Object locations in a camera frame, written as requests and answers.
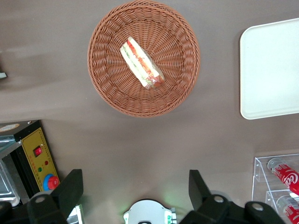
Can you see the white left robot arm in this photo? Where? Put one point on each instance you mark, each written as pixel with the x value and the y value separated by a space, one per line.
pixel 147 212

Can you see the clear acrylic bottle rack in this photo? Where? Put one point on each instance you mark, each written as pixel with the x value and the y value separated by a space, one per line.
pixel 259 168

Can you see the beige plastic tray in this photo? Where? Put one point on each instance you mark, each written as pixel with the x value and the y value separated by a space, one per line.
pixel 271 70

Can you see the brown wicker basket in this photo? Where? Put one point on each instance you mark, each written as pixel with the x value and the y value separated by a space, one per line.
pixel 112 77

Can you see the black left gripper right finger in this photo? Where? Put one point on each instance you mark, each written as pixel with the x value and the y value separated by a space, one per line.
pixel 201 198

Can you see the black food warmer machine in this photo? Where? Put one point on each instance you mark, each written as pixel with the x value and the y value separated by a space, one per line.
pixel 38 149

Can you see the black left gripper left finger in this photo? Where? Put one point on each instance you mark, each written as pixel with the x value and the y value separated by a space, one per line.
pixel 67 191

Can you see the steel warmer pan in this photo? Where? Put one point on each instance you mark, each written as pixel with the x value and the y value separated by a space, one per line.
pixel 5 184

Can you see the red cola bottle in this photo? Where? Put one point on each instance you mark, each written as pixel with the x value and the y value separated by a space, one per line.
pixel 290 210
pixel 286 176

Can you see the sandwich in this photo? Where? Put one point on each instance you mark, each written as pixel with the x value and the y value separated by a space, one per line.
pixel 141 63

